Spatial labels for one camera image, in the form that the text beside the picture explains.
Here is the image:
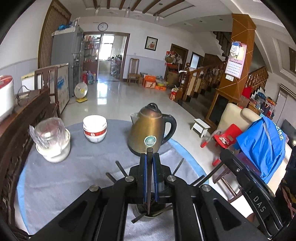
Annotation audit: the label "dark chopstick two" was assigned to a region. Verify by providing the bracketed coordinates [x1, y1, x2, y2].
[115, 160, 128, 177]

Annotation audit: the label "dark chopstick one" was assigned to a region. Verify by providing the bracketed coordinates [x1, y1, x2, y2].
[147, 147, 154, 215]

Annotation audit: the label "dark chopstick eight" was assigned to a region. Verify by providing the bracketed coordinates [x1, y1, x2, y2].
[155, 204, 173, 216]

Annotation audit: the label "dark chopstick three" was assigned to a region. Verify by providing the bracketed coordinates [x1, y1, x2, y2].
[105, 172, 117, 183]

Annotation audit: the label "dark chopstick six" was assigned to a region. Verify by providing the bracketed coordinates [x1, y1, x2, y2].
[190, 162, 223, 187]

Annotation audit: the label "dark metal utensil holder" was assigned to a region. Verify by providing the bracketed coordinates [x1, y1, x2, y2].
[135, 202, 166, 218]

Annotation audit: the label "dark chopstick seven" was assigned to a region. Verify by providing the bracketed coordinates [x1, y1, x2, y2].
[132, 213, 145, 223]

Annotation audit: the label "dark chopstick four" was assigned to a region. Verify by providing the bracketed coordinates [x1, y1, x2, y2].
[172, 158, 184, 176]

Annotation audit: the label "gold electric kettle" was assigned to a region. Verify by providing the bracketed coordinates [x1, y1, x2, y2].
[127, 102, 177, 156]

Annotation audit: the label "dark wooden chair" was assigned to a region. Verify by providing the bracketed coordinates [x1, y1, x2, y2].
[213, 149, 270, 203]

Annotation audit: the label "blue jacket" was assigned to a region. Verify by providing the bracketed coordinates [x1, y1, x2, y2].
[234, 116, 287, 183]

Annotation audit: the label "small white stool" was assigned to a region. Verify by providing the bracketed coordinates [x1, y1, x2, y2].
[191, 118, 210, 138]

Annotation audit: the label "stacked red white bowls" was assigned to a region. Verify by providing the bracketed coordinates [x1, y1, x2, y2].
[83, 115, 107, 143]

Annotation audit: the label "red child chair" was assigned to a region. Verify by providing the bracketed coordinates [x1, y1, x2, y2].
[200, 123, 243, 167]

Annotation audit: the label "orange boxes on floor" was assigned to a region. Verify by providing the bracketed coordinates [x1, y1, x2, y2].
[142, 74, 168, 91]

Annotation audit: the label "white basin with plastic bag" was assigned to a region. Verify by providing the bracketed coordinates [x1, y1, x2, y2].
[29, 117, 71, 163]

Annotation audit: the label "beige sofa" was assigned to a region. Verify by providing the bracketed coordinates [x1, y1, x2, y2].
[217, 103, 261, 132]

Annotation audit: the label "grey table cloth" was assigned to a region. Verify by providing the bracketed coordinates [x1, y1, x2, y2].
[17, 120, 206, 240]

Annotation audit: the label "wooden stair railing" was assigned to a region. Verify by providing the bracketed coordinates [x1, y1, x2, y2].
[175, 61, 226, 102]

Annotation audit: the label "white electric fan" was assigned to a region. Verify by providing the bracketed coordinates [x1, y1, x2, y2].
[74, 82, 88, 103]

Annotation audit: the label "dark carved wooden sideboard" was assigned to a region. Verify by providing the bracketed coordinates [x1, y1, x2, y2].
[1, 88, 58, 240]

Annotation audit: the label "grey refrigerator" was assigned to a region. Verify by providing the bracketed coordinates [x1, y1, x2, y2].
[51, 26, 83, 97]

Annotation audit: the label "white rice cooker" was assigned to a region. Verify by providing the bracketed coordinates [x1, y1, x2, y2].
[0, 75, 15, 122]

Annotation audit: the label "wooden chair by wall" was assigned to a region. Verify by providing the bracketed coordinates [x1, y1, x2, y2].
[127, 58, 140, 84]

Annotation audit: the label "framed wall picture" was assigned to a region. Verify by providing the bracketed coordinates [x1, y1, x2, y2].
[144, 36, 158, 51]

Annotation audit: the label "wall calendar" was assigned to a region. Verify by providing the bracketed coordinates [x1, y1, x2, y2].
[225, 41, 247, 78]

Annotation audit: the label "round wall clock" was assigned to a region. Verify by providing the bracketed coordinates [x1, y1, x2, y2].
[97, 22, 108, 32]

